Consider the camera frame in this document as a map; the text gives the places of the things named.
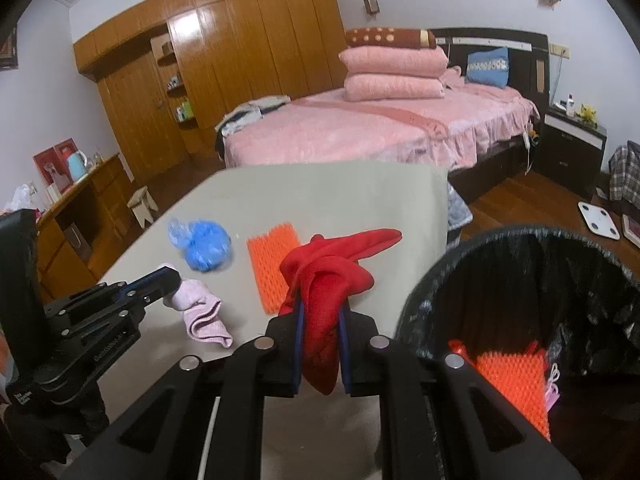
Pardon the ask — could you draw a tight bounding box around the black nightstand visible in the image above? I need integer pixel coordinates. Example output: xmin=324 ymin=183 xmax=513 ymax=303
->
xmin=532 ymin=105 xmax=609 ymax=199

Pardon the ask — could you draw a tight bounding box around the light blue kettle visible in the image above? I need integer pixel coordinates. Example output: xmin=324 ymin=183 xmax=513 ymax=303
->
xmin=66 ymin=152 xmax=90 ymax=184

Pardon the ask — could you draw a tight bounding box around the patterned hanging cloth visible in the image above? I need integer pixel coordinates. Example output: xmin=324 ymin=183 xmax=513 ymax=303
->
xmin=446 ymin=180 xmax=474 ymax=234

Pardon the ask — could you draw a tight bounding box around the dark headboard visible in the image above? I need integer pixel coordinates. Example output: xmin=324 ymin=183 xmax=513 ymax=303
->
xmin=427 ymin=27 xmax=551 ymax=111

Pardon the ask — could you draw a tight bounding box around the red cloth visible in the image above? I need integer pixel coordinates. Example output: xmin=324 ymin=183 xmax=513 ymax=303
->
xmin=278 ymin=228 xmax=404 ymax=396

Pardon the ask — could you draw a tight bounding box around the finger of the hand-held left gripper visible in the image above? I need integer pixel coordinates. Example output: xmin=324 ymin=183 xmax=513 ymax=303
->
xmin=119 ymin=266 xmax=174 ymax=293
xmin=49 ymin=269 xmax=182 ymax=342

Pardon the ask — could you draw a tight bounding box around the bed with pink cover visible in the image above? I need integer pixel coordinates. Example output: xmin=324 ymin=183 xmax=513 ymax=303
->
xmin=222 ymin=82 xmax=542 ymax=202

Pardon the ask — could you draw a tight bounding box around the white bathroom scale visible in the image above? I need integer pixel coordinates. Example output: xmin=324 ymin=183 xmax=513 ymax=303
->
xmin=578 ymin=201 xmax=621 ymax=241

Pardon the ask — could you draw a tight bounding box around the pink scrub cloth white loop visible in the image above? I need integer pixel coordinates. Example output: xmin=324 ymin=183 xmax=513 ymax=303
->
xmin=544 ymin=362 xmax=562 ymax=414

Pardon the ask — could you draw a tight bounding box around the white charger cable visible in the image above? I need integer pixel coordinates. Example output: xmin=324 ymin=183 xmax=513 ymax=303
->
xmin=522 ymin=120 xmax=537 ymax=177

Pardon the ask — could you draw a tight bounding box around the blue pillow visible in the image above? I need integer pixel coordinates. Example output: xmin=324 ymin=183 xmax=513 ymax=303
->
xmin=465 ymin=47 xmax=510 ymax=87

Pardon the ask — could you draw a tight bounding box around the black trash bin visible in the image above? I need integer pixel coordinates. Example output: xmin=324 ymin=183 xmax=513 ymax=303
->
xmin=394 ymin=225 xmax=640 ymax=480

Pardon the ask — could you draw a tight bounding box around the pile of clothes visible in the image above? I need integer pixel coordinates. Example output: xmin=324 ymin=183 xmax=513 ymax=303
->
xmin=215 ymin=96 xmax=292 ymax=137

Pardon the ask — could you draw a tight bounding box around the small white stool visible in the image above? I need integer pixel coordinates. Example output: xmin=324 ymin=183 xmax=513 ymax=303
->
xmin=126 ymin=186 xmax=160 ymax=229

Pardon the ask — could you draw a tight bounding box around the brown dotted pillow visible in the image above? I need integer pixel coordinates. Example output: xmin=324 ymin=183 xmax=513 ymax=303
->
xmin=345 ymin=26 xmax=437 ymax=51

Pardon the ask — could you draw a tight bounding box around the red box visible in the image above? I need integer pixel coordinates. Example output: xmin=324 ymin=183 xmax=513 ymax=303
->
xmin=33 ymin=138 xmax=79 ymax=197

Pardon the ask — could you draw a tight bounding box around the pink folded quilt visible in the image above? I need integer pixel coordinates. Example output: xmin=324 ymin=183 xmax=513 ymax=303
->
xmin=338 ymin=46 xmax=448 ymax=79
xmin=343 ymin=74 xmax=445 ymax=102

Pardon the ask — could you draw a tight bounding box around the orange foam net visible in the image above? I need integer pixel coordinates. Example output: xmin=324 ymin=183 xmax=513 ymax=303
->
xmin=246 ymin=224 xmax=304 ymax=317
xmin=447 ymin=339 xmax=552 ymax=442

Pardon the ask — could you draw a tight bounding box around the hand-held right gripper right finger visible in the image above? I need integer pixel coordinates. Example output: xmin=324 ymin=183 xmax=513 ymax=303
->
xmin=340 ymin=309 xmax=584 ymax=480

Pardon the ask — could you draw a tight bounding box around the light pink cloth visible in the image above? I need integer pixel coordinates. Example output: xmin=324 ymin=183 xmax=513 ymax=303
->
xmin=170 ymin=279 xmax=234 ymax=349

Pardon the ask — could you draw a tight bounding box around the wooden wardrobe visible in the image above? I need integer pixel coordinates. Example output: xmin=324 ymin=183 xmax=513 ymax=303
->
xmin=72 ymin=0 xmax=347 ymax=187

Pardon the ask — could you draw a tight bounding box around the blue plastic bag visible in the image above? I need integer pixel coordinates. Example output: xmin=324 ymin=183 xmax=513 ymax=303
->
xmin=167 ymin=217 xmax=234 ymax=274

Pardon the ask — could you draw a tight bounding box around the wooden desk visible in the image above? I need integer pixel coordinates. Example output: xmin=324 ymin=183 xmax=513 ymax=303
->
xmin=35 ymin=152 xmax=137 ymax=302

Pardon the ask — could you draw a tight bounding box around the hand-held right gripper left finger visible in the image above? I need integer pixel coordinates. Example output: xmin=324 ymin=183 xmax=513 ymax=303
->
xmin=60 ymin=304 xmax=306 ymax=480

